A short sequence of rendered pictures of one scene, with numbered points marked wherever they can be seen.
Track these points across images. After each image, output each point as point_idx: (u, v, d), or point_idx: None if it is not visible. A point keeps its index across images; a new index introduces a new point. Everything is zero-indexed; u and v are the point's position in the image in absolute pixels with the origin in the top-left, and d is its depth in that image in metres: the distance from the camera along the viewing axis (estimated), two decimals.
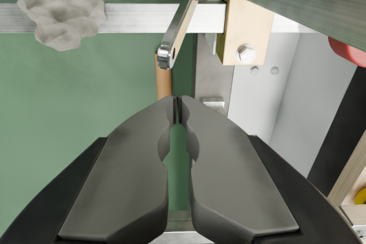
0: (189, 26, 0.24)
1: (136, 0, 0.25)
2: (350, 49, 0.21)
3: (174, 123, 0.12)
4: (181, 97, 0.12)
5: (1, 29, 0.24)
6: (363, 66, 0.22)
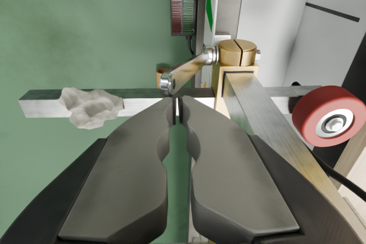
0: None
1: (146, 89, 0.32)
2: (305, 136, 0.29)
3: (174, 124, 0.12)
4: (181, 97, 0.12)
5: (44, 115, 0.31)
6: (316, 146, 0.30)
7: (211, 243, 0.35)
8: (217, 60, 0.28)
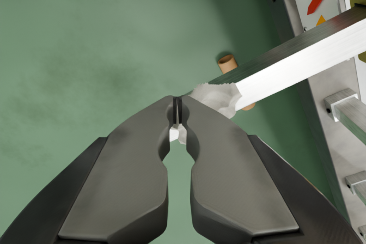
0: (337, 58, 0.20)
1: (256, 58, 0.22)
2: None
3: (174, 123, 0.12)
4: (181, 97, 0.12)
5: None
6: None
7: None
8: None
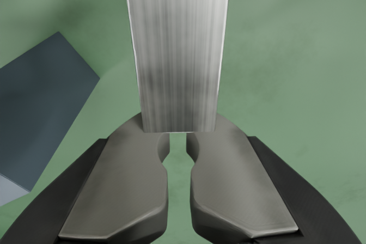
0: None
1: None
2: None
3: None
4: None
5: (208, 74, 0.08)
6: None
7: None
8: None
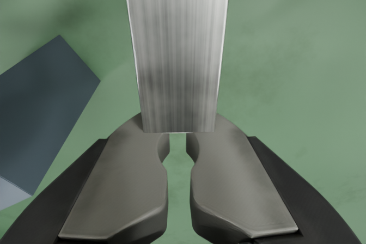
0: None
1: None
2: None
3: None
4: None
5: (208, 75, 0.08)
6: None
7: None
8: None
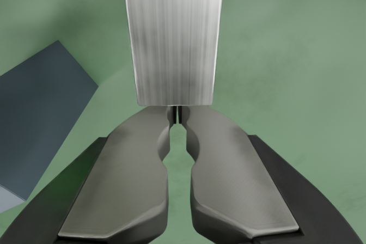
0: None
1: None
2: None
3: (174, 123, 0.12)
4: None
5: (206, 37, 0.07)
6: None
7: None
8: None
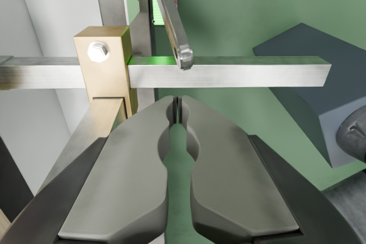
0: None
1: None
2: None
3: (174, 123, 0.12)
4: (181, 97, 0.12)
5: None
6: None
7: None
8: None
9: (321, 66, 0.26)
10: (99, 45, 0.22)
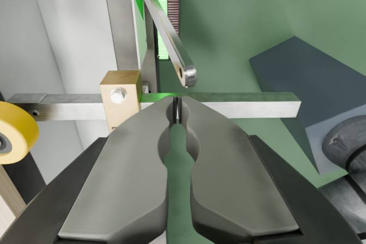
0: None
1: None
2: None
3: (174, 123, 0.12)
4: (181, 97, 0.12)
5: None
6: None
7: None
8: None
9: (293, 103, 0.33)
10: (120, 91, 0.29)
